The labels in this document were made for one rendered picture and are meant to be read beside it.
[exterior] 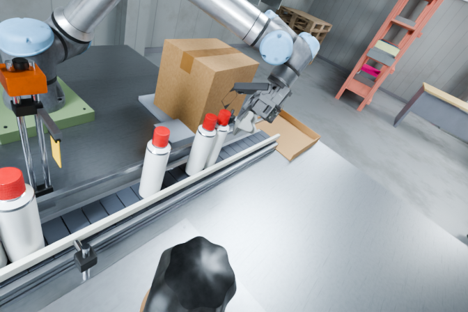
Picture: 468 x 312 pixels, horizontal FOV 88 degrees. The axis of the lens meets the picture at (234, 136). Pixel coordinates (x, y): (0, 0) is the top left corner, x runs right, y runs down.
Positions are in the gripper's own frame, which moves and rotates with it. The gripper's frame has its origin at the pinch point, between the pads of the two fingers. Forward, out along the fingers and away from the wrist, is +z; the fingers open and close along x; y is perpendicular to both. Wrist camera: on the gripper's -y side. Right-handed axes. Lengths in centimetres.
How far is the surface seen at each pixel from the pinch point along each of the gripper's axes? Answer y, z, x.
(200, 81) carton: -19.5, -5.6, -2.6
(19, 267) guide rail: 4, 35, -44
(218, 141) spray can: 2.0, 4.4, -8.5
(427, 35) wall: -24, -408, 596
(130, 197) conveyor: -0.9, 26.8, -22.7
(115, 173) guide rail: -3.0, 21.3, -29.6
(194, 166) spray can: 1.6, 14.0, -10.1
